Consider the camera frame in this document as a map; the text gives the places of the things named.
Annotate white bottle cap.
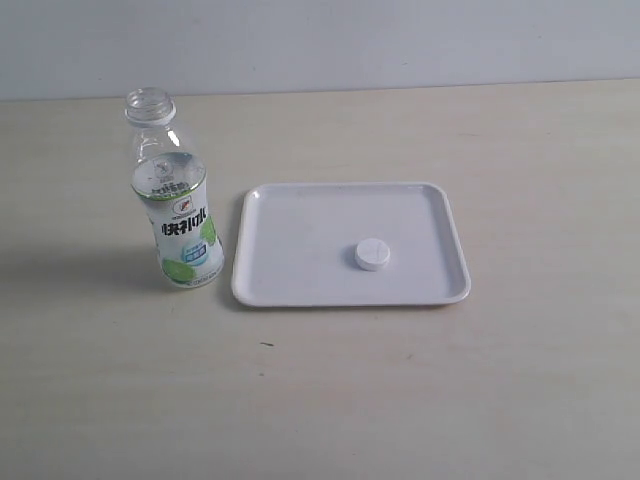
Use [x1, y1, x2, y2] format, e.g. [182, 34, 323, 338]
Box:
[354, 238, 391, 272]

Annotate clear plastic lime drink bottle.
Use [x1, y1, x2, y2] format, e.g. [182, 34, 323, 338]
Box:
[125, 87, 225, 289]

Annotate white plastic tray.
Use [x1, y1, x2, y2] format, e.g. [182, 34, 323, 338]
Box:
[231, 182, 471, 308]

